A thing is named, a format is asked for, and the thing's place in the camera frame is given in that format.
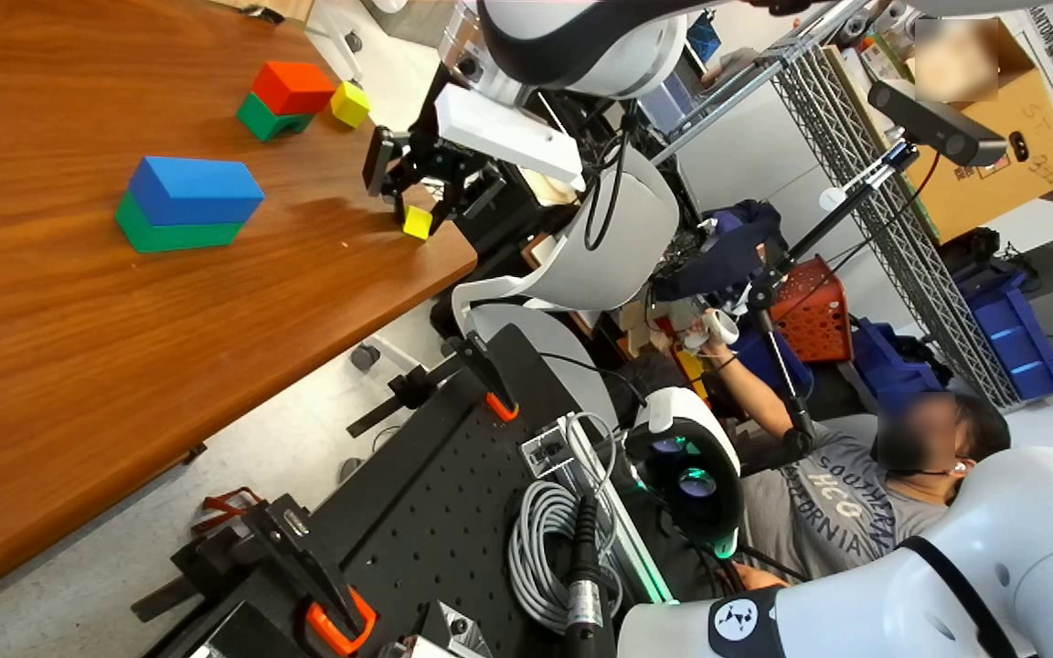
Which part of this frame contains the white square tag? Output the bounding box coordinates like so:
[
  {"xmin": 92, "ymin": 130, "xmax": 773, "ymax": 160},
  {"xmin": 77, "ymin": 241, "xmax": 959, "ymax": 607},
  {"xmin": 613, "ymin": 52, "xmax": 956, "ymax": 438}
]
[{"xmin": 522, "ymin": 422, "xmax": 575, "ymax": 477}]

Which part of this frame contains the blue storage bin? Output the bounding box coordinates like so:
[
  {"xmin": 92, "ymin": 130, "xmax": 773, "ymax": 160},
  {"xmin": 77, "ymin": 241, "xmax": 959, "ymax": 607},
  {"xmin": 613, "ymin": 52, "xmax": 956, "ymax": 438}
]
[{"xmin": 959, "ymin": 258, "xmax": 1053, "ymax": 405}]

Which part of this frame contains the grey flat panel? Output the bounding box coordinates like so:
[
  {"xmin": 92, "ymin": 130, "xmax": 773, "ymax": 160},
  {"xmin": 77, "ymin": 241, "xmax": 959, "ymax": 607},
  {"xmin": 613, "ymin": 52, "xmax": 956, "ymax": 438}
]
[{"xmin": 671, "ymin": 104, "xmax": 798, "ymax": 222}]

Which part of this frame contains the large blue block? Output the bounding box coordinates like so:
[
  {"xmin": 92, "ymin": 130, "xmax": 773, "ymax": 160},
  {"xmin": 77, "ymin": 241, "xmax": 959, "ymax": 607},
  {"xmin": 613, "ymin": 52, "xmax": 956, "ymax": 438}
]
[{"xmin": 125, "ymin": 153, "xmax": 268, "ymax": 231}]

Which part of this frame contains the metal rail with green stripe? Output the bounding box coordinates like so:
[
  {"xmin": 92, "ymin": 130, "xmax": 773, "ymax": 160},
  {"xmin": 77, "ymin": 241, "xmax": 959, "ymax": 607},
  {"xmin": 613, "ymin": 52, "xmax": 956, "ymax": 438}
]
[{"xmin": 557, "ymin": 409, "xmax": 675, "ymax": 610}]

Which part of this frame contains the large green block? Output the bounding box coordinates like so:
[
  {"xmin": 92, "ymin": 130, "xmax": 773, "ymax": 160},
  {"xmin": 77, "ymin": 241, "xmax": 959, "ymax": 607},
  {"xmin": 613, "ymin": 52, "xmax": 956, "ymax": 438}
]
[{"xmin": 114, "ymin": 190, "xmax": 248, "ymax": 258}]

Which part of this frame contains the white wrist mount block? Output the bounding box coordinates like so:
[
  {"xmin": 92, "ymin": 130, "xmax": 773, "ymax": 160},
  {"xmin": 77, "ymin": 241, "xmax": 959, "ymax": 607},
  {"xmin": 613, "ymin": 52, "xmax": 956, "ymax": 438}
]
[{"xmin": 432, "ymin": 79, "xmax": 589, "ymax": 192}]

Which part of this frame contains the black perforated breadboard table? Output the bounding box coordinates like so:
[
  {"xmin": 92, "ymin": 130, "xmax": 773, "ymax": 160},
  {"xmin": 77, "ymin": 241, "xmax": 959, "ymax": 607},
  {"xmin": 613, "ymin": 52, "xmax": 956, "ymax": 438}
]
[{"xmin": 305, "ymin": 322, "xmax": 675, "ymax": 658}]

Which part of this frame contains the red rectangular block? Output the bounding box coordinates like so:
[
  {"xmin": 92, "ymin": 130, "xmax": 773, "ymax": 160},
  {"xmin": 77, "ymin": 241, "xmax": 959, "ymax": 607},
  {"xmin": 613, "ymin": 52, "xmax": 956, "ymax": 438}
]
[{"xmin": 252, "ymin": 57, "xmax": 340, "ymax": 119}]

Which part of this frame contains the black silver cylinder connector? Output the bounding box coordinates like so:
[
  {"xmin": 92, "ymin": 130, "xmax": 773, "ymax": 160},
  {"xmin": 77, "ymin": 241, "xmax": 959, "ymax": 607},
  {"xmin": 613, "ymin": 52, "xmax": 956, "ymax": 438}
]
[{"xmin": 563, "ymin": 489, "xmax": 613, "ymax": 658}]

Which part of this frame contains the red plastic crate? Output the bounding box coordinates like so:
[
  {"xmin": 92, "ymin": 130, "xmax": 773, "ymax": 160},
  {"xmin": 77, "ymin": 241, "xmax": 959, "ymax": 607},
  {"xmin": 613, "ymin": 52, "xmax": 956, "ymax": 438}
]
[{"xmin": 768, "ymin": 257, "xmax": 857, "ymax": 364}]

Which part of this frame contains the small green block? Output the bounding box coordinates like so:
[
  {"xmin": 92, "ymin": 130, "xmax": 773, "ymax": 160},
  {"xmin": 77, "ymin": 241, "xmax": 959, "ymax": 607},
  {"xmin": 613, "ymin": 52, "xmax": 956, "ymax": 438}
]
[{"xmin": 235, "ymin": 90, "xmax": 316, "ymax": 146}]

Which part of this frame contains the black bar camera on stand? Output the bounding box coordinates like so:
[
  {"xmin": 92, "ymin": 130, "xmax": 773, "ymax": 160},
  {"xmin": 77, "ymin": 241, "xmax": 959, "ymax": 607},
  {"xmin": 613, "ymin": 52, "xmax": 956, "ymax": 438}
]
[{"xmin": 868, "ymin": 74, "xmax": 1012, "ymax": 172}]

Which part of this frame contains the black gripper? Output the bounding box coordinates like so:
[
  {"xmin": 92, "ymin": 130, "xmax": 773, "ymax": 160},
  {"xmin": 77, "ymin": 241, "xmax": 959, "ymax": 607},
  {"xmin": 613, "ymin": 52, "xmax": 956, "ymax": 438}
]
[{"xmin": 363, "ymin": 119, "xmax": 527, "ymax": 248}]

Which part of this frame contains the white black VR headset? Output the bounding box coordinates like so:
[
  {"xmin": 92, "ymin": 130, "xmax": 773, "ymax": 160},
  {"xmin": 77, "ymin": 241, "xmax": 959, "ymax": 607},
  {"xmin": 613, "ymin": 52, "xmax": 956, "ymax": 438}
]
[{"xmin": 623, "ymin": 382, "xmax": 745, "ymax": 561}]

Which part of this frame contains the small yellow cube block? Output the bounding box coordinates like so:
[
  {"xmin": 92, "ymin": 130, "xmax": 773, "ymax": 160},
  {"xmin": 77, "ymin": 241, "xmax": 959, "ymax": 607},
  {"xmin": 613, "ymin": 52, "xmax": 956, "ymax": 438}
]
[
  {"xmin": 399, "ymin": 199, "xmax": 440, "ymax": 243},
  {"xmin": 328, "ymin": 79, "xmax": 373, "ymax": 135}
]

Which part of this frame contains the black clamp with orange tip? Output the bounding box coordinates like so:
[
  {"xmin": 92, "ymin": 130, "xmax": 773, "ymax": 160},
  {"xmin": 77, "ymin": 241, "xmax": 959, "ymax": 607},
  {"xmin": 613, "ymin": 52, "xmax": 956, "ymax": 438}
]
[{"xmin": 344, "ymin": 336, "xmax": 527, "ymax": 441}]

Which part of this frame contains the seated person in grey shirt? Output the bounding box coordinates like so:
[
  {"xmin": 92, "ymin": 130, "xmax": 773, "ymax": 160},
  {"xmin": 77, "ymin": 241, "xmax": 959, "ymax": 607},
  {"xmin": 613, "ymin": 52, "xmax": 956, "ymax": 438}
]
[{"xmin": 702, "ymin": 306, "xmax": 1012, "ymax": 587}]

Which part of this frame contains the metal wire shelf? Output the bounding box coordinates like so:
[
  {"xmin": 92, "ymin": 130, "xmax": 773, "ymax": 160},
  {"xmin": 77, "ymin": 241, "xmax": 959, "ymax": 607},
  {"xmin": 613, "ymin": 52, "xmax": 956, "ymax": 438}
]
[{"xmin": 651, "ymin": 0, "xmax": 1031, "ymax": 414}]

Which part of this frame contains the coiled white cable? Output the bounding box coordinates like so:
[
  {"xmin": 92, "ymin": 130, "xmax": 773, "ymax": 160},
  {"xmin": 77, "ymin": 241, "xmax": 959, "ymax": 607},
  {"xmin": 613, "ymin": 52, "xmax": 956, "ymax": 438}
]
[{"xmin": 504, "ymin": 473, "xmax": 591, "ymax": 634}]

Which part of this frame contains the open cardboard box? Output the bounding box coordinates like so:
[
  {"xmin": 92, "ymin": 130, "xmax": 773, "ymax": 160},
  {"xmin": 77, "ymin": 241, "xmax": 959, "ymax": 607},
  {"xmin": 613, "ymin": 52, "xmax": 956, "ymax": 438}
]
[{"xmin": 902, "ymin": 9, "xmax": 1053, "ymax": 241}]

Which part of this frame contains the white handheld controller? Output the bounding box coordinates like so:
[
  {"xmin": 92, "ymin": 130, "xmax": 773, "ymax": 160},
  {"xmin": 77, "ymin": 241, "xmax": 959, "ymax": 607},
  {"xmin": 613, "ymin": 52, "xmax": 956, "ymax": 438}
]
[{"xmin": 694, "ymin": 306, "xmax": 739, "ymax": 349}]

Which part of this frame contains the black clamp with orange handle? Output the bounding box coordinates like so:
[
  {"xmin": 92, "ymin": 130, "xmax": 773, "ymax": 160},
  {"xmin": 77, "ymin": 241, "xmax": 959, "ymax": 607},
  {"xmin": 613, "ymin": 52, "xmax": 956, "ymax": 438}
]
[{"xmin": 128, "ymin": 489, "xmax": 379, "ymax": 658}]

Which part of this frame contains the dark blue bag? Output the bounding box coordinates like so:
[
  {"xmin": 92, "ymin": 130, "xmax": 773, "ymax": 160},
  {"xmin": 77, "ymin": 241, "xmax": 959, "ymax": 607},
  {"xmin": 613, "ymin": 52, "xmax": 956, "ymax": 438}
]
[{"xmin": 671, "ymin": 197, "xmax": 790, "ymax": 304}]

